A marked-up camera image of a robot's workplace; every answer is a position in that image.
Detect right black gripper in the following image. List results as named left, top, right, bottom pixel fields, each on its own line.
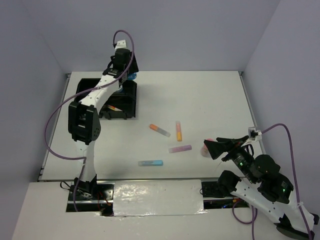
left=202, top=134, right=256, bottom=183

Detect blue round tape tin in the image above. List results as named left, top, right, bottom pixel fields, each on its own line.
left=127, top=72, right=137, bottom=81
left=116, top=86, right=123, bottom=93

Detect orange thin pen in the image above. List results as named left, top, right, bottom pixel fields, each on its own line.
left=107, top=105, right=122, bottom=112

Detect purple pink highlighter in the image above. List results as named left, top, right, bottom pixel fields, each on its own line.
left=168, top=145, right=192, bottom=154

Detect orange capped highlighter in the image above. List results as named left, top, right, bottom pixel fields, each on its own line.
left=149, top=124, right=171, bottom=138

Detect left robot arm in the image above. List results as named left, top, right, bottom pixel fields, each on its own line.
left=68, top=47, right=139, bottom=200

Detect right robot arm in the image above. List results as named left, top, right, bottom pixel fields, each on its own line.
left=202, top=135, right=320, bottom=240

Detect pink capped glue bottle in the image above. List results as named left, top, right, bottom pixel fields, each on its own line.
left=200, top=144, right=210, bottom=158

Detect black four-compartment tray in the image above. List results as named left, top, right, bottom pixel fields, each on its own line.
left=74, top=78, right=138, bottom=120

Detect pink orange highlighter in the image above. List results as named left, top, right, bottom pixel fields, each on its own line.
left=175, top=120, right=182, bottom=142

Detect blue highlighter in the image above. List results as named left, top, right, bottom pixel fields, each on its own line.
left=138, top=160, right=164, bottom=167

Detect silver foil plate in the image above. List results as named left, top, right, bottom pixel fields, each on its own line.
left=113, top=179, right=206, bottom=217

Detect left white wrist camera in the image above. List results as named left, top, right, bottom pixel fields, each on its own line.
left=113, top=39, right=127, bottom=51

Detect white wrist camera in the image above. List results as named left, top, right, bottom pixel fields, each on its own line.
left=247, top=127, right=262, bottom=143
left=113, top=39, right=127, bottom=51

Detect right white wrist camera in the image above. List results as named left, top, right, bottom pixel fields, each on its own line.
left=247, top=127, right=262, bottom=143

